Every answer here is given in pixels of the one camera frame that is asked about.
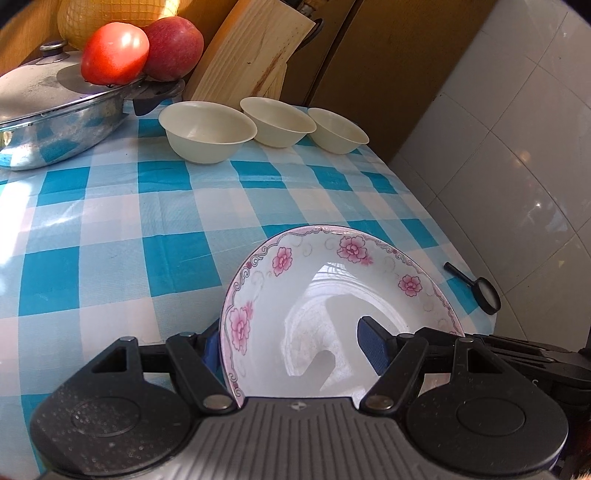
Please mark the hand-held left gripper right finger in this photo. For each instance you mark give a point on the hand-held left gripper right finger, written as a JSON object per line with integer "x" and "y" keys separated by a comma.
{"x": 373, "y": 341}

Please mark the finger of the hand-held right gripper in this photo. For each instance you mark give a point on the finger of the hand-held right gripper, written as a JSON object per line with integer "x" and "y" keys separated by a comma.
{"x": 517, "y": 350}

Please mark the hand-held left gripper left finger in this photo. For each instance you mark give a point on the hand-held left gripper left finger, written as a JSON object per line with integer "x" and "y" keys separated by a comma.
{"x": 194, "y": 364}

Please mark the pink flower deep plate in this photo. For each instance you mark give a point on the pink flower deep plate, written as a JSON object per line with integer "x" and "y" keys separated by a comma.
{"x": 314, "y": 295}

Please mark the black magnifying glass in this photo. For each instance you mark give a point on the black magnifying glass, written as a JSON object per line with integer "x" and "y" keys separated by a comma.
{"x": 487, "y": 295}

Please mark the blue checkered tablecloth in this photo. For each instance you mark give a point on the blue checkered tablecloth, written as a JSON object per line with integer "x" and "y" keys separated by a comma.
{"x": 115, "y": 240}

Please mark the cream bowl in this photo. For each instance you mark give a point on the cream bowl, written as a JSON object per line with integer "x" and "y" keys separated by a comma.
{"x": 207, "y": 129}
{"x": 277, "y": 120}
{"x": 337, "y": 131}

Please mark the steel pot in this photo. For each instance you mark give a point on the steel pot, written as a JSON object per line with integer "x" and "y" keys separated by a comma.
{"x": 69, "y": 134}

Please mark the wooden cabinet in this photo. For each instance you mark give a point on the wooden cabinet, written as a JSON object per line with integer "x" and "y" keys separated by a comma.
{"x": 378, "y": 69}

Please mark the steel pot lid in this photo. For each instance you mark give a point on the steel pot lid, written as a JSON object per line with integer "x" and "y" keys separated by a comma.
{"x": 41, "y": 92}

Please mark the wooden knife block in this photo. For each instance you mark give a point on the wooden knife block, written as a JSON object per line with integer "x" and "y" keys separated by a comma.
{"x": 249, "y": 50}

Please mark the red apple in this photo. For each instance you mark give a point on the red apple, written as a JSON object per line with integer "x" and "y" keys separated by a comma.
{"x": 178, "y": 46}

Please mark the red tomato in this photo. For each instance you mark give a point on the red tomato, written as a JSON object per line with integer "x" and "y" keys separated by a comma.
{"x": 115, "y": 53}

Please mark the yellow pomelo in net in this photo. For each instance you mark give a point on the yellow pomelo in net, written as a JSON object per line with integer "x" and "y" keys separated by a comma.
{"x": 92, "y": 16}

